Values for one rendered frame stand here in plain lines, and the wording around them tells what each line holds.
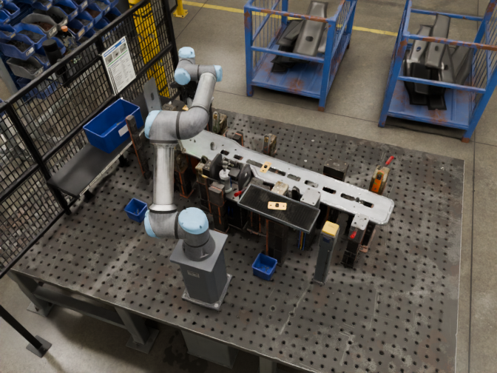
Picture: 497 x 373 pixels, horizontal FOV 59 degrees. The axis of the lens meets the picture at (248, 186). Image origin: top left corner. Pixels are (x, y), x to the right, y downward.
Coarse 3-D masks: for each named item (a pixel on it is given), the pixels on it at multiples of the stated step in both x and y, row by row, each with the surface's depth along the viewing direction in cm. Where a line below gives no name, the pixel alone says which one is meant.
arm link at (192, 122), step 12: (204, 72) 201; (216, 72) 202; (204, 84) 193; (204, 96) 188; (192, 108) 180; (204, 108) 182; (180, 120) 175; (192, 120) 176; (204, 120) 180; (180, 132) 176; (192, 132) 177
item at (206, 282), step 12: (180, 240) 202; (216, 240) 201; (180, 252) 197; (216, 252) 197; (180, 264) 195; (192, 264) 193; (204, 264) 193; (216, 264) 200; (192, 276) 203; (204, 276) 199; (216, 276) 205; (228, 276) 230; (192, 288) 213; (204, 288) 208; (216, 288) 211; (192, 300) 223; (204, 300) 220; (216, 300) 220
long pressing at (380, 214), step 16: (192, 144) 256; (208, 144) 256; (224, 144) 256; (256, 160) 247; (272, 160) 247; (256, 176) 239; (272, 176) 239; (304, 176) 238; (320, 176) 238; (304, 192) 231; (336, 192) 230; (352, 192) 230; (368, 192) 230; (336, 208) 224; (352, 208) 223; (368, 208) 223; (384, 208) 223; (384, 224) 217
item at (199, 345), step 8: (184, 336) 256; (192, 336) 251; (192, 344) 262; (200, 344) 257; (208, 344) 252; (216, 344) 247; (192, 352) 275; (200, 352) 269; (208, 352) 264; (216, 352) 258; (224, 352) 253; (232, 352) 263; (216, 360) 271; (224, 360) 265; (232, 360) 269
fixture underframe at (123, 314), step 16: (32, 288) 281; (32, 304) 300; (48, 304) 299; (64, 304) 276; (80, 304) 276; (112, 320) 268; (128, 320) 252; (144, 320) 272; (144, 336) 276; (144, 352) 278; (272, 368) 229
